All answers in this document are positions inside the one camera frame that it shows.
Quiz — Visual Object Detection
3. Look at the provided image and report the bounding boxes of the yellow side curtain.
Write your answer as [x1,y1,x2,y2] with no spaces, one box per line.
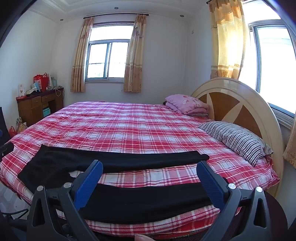
[209,1,247,80]

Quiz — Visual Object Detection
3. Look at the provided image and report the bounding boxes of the white card on desk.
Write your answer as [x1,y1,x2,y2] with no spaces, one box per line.
[18,84,26,97]

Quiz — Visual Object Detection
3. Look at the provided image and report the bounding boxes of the back window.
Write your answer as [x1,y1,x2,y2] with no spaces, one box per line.
[85,21,134,83]

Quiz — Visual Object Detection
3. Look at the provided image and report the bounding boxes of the black folding chair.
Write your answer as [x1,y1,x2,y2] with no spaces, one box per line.
[0,107,11,146]

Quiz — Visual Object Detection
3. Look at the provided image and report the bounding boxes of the folded pink blanket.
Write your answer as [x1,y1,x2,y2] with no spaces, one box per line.
[165,94,210,116]

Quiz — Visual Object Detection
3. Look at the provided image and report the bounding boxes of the red bag on floor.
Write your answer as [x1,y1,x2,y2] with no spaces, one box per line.
[9,126,17,138]

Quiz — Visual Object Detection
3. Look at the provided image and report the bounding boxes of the black pants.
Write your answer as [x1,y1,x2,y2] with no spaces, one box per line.
[18,145,211,225]

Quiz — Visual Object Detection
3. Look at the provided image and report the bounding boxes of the wooden desk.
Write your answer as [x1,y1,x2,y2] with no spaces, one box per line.
[16,87,64,126]

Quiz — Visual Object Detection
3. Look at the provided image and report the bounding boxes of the red gift bag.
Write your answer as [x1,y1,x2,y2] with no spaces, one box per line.
[33,72,50,92]

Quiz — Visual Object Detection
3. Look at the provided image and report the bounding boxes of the side window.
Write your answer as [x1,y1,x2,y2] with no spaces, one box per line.
[240,1,295,118]

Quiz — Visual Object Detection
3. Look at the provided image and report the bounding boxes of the right back curtain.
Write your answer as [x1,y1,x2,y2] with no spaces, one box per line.
[123,15,146,93]

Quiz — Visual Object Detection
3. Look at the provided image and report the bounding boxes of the striped pillow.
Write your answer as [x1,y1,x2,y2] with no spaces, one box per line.
[199,121,273,166]

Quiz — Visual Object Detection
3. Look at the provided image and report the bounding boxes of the red plaid bed cover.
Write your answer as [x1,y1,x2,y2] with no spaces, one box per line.
[1,102,280,239]

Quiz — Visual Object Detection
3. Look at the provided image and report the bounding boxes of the left back curtain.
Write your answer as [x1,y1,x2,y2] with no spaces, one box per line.
[70,17,94,93]

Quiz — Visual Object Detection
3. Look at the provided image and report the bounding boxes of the round wooden headboard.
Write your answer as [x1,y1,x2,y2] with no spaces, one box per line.
[191,77,285,197]

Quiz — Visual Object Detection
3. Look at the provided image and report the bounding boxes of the curtain rod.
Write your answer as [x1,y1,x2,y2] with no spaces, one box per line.
[83,13,149,19]

